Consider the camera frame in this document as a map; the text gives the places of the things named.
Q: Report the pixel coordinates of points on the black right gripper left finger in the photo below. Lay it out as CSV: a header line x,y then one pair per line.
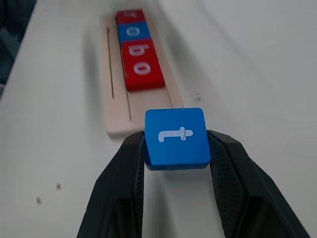
x,y
114,188

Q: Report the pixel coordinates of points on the red letter o block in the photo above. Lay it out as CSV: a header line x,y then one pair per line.
x,y
143,74

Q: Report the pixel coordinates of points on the long wooden tray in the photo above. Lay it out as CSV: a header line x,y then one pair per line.
x,y
148,101

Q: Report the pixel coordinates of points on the red letter r block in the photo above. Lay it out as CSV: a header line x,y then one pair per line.
x,y
130,17

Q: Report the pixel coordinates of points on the blue letter o block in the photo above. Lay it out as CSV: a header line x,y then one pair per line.
x,y
133,32

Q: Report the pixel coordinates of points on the red letter b block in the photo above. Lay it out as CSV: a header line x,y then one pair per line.
x,y
138,50

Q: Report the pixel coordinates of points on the blue letter t block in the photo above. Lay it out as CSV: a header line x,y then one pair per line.
x,y
177,148

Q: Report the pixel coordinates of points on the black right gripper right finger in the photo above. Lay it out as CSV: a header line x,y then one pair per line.
x,y
250,193

